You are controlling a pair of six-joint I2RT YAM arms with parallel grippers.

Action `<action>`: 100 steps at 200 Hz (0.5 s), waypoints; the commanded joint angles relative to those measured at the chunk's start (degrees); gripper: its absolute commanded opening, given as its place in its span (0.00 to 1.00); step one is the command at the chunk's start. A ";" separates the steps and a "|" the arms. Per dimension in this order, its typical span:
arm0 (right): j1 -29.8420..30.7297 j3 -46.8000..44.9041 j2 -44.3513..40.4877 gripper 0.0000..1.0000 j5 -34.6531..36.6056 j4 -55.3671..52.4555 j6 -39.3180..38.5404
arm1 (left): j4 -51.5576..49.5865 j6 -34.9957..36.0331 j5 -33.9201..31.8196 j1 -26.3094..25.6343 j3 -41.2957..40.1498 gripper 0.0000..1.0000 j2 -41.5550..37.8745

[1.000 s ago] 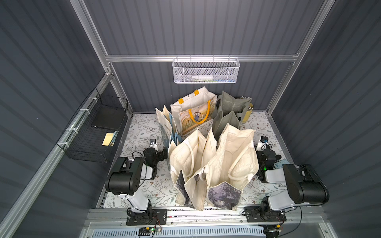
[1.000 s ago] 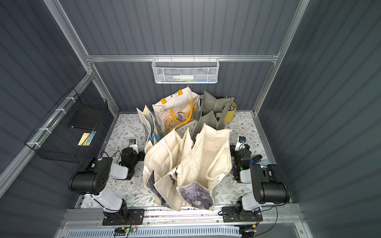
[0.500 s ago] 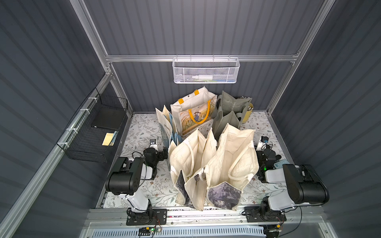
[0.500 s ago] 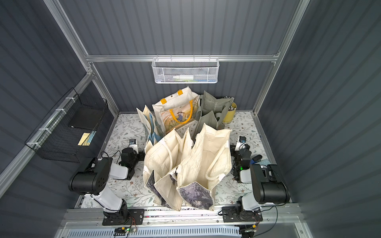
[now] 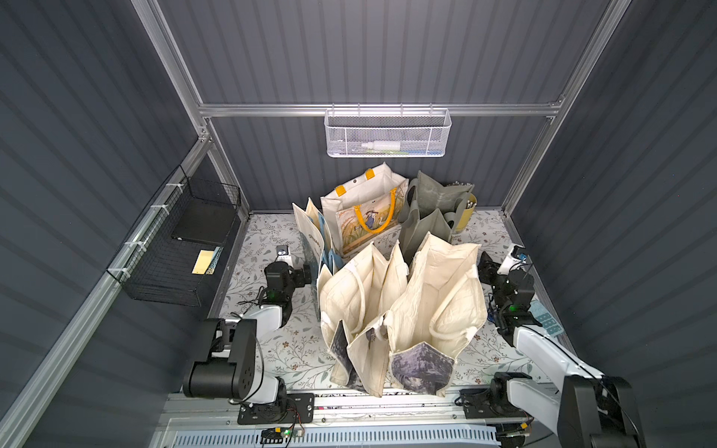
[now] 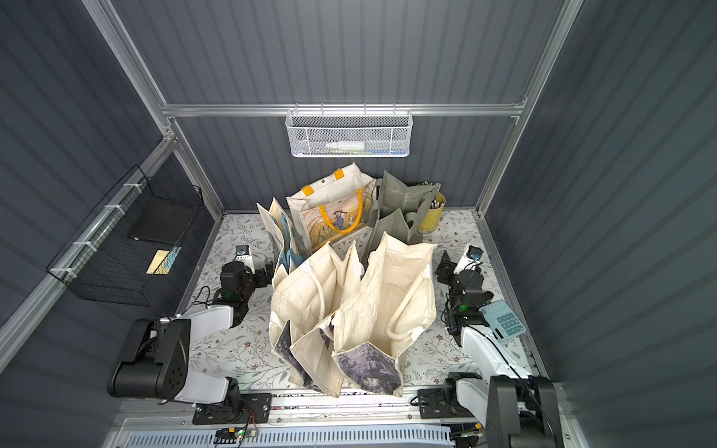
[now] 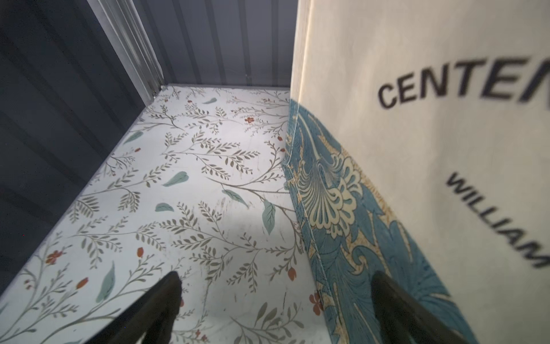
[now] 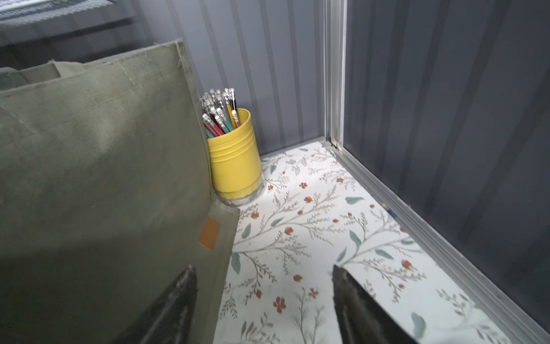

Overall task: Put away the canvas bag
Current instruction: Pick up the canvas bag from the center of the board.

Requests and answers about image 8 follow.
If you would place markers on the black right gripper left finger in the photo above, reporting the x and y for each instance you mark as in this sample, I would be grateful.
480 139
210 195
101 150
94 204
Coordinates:
168 319

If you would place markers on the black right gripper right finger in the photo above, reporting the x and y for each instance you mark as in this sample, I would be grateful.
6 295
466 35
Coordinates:
360 318

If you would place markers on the olive green canvas bag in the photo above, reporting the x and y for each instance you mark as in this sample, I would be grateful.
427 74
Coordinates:
106 197

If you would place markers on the yellow pencil cup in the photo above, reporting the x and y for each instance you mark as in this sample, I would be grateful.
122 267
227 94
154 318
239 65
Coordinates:
236 168

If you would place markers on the bundle of pencils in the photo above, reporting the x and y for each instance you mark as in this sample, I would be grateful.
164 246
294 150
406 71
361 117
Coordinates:
219 112

